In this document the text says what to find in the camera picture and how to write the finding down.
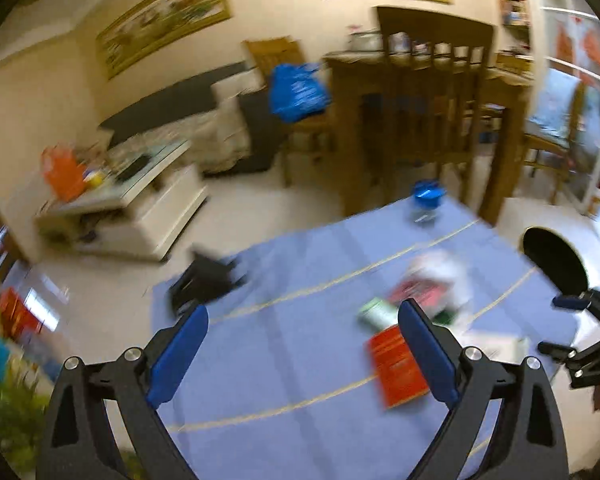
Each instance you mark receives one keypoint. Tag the white green medicine box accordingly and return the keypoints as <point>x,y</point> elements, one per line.
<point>497,347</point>

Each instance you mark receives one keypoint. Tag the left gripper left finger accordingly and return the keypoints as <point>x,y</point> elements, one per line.
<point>78,442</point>

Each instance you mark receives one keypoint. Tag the blue plastic bag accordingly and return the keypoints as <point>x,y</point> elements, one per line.
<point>296,92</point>

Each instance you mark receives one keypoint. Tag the pink patterned packet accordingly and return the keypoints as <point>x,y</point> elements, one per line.
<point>432,296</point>

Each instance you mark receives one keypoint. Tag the red gift box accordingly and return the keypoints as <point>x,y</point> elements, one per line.
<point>16,318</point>

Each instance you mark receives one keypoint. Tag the gold framed wall painting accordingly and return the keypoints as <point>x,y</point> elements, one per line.
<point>153,24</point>

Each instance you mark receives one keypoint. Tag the white coffee table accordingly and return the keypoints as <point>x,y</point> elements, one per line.
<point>140,218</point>

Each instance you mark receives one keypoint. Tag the blue checked tablecloth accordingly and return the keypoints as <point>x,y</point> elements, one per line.
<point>282,386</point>

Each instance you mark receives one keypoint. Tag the black phone stand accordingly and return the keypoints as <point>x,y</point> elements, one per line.
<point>204,280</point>

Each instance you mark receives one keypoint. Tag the wooden chair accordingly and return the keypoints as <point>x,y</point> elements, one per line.
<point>552,127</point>
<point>266,54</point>
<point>418,102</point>

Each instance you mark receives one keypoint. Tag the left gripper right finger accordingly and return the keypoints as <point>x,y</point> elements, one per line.
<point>527,441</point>

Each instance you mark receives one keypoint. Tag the near wooden chair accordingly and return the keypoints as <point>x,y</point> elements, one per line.
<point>418,102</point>

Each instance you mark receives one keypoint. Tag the far wooden chair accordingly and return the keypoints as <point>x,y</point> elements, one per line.
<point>266,54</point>

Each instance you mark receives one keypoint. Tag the dark sofa with lace cover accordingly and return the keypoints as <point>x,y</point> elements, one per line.
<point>223,114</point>

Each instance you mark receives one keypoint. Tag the orange plastic bag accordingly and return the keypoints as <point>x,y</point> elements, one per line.
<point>62,172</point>

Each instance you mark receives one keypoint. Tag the white plastic bag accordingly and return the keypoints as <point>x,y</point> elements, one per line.
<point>443,266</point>

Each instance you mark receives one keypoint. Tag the green potted plant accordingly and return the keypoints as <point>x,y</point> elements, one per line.
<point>23,401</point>

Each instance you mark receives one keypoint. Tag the green bottle cap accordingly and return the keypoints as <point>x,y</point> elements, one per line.
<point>445,317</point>

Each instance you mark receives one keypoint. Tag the green gum pack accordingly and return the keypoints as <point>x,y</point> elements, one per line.
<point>378,314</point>

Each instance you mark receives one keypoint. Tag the right side wooden chair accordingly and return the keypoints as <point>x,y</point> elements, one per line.
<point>552,127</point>

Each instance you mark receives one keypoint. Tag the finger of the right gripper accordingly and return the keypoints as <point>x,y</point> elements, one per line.
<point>565,352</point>
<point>586,301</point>

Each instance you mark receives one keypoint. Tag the red cigarette box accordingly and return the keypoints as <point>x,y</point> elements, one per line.
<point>400,379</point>

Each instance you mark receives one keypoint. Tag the blue lidded jar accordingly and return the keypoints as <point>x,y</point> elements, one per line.
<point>427,196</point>

